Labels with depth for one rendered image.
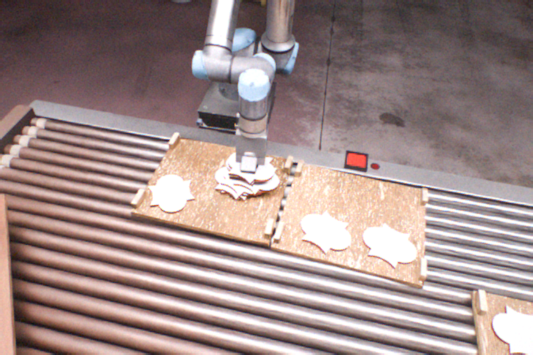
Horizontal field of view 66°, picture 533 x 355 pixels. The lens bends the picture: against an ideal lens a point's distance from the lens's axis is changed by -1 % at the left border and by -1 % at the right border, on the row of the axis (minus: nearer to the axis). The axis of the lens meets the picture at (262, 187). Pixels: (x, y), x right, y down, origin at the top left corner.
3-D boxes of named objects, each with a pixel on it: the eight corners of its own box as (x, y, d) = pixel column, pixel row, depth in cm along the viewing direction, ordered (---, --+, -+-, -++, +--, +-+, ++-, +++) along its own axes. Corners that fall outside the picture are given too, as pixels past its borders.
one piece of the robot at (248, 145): (230, 136, 106) (230, 180, 118) (265, 139, 105) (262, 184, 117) (237, 108, 114) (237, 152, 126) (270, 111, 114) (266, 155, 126)
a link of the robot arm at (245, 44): (226, 56, 158) (226, 21, 148) (261, 61, 157) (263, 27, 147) (218, 73, 150) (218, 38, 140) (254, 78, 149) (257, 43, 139)
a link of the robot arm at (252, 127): (265, 122, 107) (234, 119, 107) (264, 136, 110) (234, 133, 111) (268, 105, 112) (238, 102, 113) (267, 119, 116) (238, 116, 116)
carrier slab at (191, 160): (177, 139, 144) (176, 135, 143) (293, 162, 138) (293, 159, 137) (131, 215, 120) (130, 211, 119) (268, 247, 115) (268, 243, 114)
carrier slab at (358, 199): (297, 166, 138) (298, 162, 136) (423, 194, 131) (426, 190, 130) (270, 250, 114) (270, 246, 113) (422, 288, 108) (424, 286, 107)
